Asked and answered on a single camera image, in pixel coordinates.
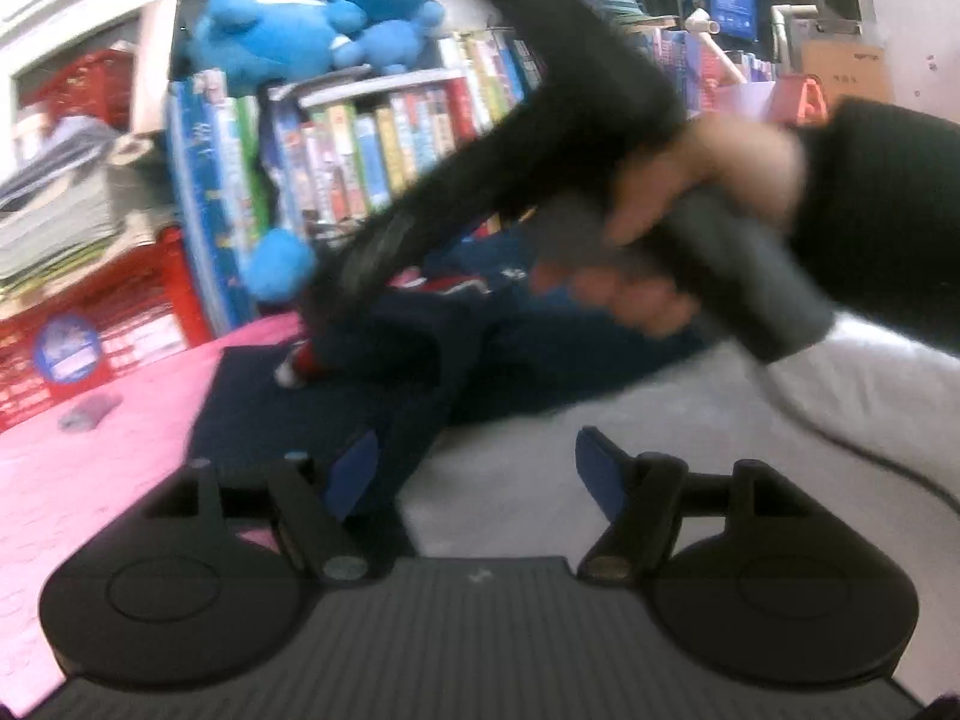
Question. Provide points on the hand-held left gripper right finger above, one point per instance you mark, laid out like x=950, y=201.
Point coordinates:
x=600, y=476

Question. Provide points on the small grey cloth scrap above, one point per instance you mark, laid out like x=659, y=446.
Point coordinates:
x=90, y=412

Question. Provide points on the row of white green books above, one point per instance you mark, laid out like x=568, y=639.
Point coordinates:
x=495, y=75

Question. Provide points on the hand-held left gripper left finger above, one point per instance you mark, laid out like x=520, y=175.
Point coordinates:
x=352, y=472

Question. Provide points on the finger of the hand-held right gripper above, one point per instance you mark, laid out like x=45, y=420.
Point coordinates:
x=375, y=255

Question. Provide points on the row of colourful picture books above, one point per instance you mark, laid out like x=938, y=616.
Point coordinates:
x=337, y=157

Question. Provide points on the stack of face masks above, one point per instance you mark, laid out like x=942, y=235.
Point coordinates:
x=619, y=4

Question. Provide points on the brown cardboard box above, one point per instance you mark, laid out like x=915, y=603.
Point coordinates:
x=844, y=71

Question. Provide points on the white plush toy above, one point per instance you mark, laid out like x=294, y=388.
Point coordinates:
x=472, y=7

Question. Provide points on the tan paper roll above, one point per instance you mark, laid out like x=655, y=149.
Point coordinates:
x=154, y=67

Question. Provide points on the row of pink blue books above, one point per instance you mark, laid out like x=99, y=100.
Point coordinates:
x=720, y=82

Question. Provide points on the small red plastic basket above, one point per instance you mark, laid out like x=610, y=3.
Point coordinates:
x=94, y=86

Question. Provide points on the stack of workbooks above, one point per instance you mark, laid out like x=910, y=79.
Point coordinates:
x=67, y=202

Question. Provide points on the red basket with round sticker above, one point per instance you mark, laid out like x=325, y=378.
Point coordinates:
x=112, y=322

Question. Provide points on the white and navy jacket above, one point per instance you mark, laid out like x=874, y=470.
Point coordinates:
x=525, y=480

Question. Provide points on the person's right hand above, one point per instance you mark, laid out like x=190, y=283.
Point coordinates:
x=720, y=157

